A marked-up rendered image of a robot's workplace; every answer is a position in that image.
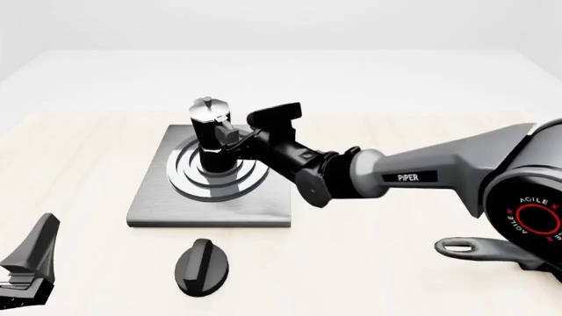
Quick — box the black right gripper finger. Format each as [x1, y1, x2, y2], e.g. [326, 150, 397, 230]
[220, 129, 261, 153]

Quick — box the dark grey frying pan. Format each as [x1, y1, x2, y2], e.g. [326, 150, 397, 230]
[434, 236, 562, 284]

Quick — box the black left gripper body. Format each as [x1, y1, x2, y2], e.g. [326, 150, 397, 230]
[0, 268, 56, 310]

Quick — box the flat black stove plate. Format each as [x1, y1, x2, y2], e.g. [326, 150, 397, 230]
[126, 124, 292, 229]

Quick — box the silver and black moka pot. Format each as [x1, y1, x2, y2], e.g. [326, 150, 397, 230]
[188, 96, 241, 176]

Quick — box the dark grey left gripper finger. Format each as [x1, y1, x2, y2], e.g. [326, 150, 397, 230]
[0, 212, 61, 283]

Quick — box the round black stove knob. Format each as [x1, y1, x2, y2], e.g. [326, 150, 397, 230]
[174, 238, 230, 298]

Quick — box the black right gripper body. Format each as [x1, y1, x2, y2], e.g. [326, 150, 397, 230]
[240, 128, 298, 172]

